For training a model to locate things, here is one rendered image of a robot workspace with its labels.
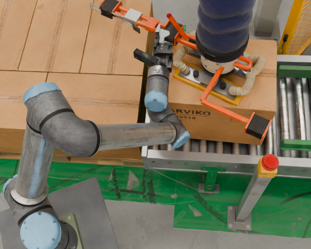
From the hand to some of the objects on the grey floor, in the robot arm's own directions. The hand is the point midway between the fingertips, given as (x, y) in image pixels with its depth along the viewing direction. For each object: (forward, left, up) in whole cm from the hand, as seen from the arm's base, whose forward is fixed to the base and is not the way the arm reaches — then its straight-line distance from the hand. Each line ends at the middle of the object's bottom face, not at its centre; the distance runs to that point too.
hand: (158, 31), depth 171 cm
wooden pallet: (+58, +50, -123) cm, 145 cm away
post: (-68, -26, -119) cm, 140 cm away
